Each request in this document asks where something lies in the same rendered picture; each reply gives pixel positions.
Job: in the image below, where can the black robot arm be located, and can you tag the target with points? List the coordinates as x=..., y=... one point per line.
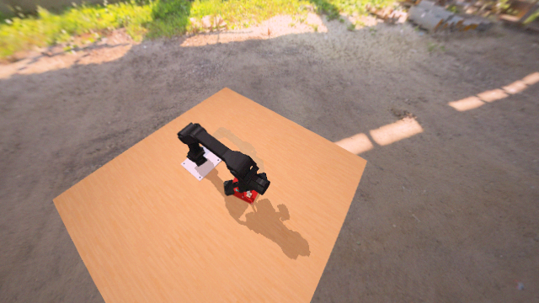
x=237, y=163

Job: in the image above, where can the red circuit board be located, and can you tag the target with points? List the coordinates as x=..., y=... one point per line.
x=248, y=197

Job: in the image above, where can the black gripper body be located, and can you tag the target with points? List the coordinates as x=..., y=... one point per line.
x=229, y=185

